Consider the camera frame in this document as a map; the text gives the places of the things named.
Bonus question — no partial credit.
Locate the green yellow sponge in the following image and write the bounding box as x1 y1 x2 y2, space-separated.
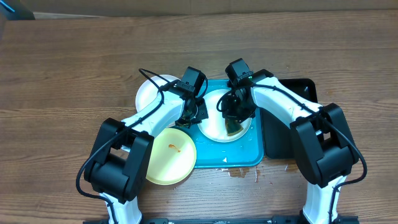
225 119 243 136

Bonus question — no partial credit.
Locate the white plate with stain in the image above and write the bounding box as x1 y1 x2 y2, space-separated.
198 89 252 142

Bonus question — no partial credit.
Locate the yellow-green plate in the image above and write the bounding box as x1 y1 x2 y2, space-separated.
146 128 197 185

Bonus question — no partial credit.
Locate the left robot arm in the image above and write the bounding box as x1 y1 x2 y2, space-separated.
76 90 208 223

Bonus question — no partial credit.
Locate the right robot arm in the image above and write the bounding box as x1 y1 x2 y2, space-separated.
216 68 360 223

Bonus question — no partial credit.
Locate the teal plastic tray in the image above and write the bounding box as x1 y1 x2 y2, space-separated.
134 78 265 169

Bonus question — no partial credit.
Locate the black plastic tray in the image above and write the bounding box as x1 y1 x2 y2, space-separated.
260 78 318 159

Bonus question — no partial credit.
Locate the white plate left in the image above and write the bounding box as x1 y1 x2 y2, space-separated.
135 75 178 112

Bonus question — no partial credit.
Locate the dark object top-left corner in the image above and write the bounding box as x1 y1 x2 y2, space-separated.
1 0 35 21

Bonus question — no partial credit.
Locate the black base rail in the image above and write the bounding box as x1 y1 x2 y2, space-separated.
82 215 360 224

